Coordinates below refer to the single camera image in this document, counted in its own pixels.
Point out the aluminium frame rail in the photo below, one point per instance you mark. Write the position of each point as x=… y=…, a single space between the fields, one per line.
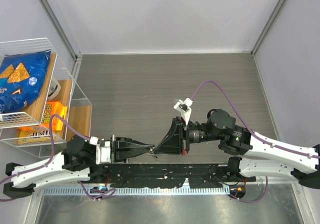
x=58 y=27

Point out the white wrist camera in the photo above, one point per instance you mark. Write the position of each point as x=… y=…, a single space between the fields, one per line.
x=103 y=150
x=184 y=108

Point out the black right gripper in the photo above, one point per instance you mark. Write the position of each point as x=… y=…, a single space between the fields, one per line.
x=177 y=139

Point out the white round device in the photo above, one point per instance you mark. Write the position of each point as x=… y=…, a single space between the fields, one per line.
x=54 y=89

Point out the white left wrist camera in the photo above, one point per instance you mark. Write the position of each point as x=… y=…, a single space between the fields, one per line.
x=103 y=150

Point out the white wire shelf rack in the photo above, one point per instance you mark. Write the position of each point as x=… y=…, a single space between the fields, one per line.
x=41 y=104

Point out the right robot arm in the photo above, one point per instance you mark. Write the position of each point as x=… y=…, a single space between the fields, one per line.
x=252 y=154

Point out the blue chips bag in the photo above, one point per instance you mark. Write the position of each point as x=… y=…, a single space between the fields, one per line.
x=21 y=79

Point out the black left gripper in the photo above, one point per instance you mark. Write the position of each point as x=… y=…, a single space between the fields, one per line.
x=123 y=148

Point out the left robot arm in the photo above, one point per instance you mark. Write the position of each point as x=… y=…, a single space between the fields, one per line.
x=83 y=160

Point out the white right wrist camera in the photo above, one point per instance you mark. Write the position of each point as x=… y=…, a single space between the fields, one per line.
x=184 y=108

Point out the yellow snack box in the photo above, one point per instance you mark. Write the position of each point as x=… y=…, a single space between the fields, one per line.
x=27 y=137

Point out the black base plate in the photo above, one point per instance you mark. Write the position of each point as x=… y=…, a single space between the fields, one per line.
x=168 y=175

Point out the wooden shelf board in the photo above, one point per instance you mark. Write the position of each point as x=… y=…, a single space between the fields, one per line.
x=79 y=113

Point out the silver keyring with clips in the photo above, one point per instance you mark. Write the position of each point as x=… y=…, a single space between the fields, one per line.
x=152 y=153

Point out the white slotted cable duct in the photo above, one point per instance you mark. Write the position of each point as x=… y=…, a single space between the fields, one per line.
x=185 y=190

